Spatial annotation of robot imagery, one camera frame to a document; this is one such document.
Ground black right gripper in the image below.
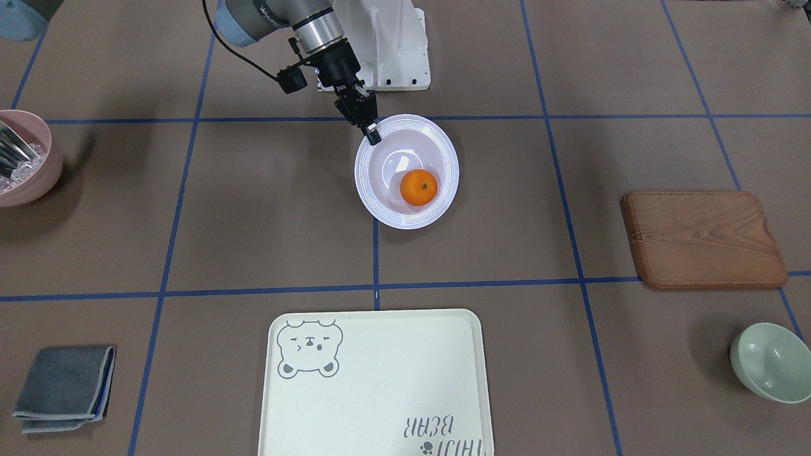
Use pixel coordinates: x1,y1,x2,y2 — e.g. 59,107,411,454
276,41,382,146

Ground white round plate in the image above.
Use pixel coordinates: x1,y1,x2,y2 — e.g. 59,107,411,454
354,113,460,230

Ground orange mandarin fruit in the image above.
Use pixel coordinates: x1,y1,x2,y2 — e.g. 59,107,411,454
399,168,438,207

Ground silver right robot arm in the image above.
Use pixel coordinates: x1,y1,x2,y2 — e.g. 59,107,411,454
202,1,381,146

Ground cream bear serving tray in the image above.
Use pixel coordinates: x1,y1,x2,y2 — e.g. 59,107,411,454
256,308,495,455

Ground brown wooden cutting board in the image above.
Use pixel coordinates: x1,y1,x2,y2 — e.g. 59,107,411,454
620,191,788,289

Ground pink bowl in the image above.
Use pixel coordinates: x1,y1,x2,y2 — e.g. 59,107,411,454
1,110,64,208

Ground clear ice cubes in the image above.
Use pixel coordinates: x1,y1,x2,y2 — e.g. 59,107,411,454
1,142,48,193

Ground metal scoop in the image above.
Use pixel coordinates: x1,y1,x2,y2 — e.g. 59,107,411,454
1,121,41,179

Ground folded grey cloth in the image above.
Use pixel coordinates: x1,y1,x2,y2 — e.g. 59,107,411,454
13,346,117,434

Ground mint green bowl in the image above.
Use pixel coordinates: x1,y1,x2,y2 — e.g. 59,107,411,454
729,322,810,404

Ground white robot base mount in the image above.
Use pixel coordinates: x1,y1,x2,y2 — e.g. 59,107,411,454
333,1,431,92

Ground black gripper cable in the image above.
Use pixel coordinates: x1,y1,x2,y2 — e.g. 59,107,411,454
201,0,283,82

